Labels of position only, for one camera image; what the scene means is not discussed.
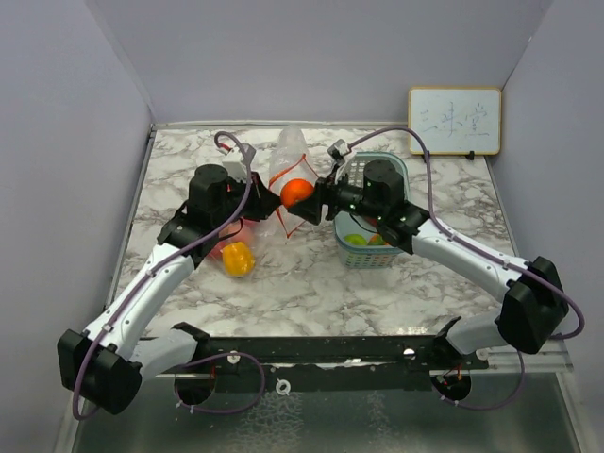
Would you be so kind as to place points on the small orange fruit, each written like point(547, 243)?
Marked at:
point(377, 240)

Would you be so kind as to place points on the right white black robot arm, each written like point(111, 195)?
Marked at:
point(529, 292)

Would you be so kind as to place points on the teal white plastic basket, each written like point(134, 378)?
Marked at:
point(344, 223)

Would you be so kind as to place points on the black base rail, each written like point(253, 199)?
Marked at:
point(243, 365)

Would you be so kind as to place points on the white whiteboard wooden frame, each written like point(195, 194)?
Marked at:
point(457, 121)

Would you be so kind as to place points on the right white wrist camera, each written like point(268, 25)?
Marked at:
point(342, 155)

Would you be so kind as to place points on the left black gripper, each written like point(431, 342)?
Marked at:
point(264, 199)

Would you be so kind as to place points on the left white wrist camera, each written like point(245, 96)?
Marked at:
point(236, 160)

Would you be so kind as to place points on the pink peach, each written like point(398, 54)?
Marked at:
point(239, 231)

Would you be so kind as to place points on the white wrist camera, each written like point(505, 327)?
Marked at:
point(342, 155)
point(236, 160)

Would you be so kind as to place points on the green fruit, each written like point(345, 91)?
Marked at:
point(356, 241)

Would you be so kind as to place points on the yellow bell pepper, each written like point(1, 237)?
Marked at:
point(238, 259)

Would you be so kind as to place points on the clear orange zip bag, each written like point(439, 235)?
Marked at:
point(291, 178)

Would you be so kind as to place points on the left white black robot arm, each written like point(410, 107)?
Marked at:
point(108, 361)

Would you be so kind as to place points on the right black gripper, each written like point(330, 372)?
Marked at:
point(326, 192)

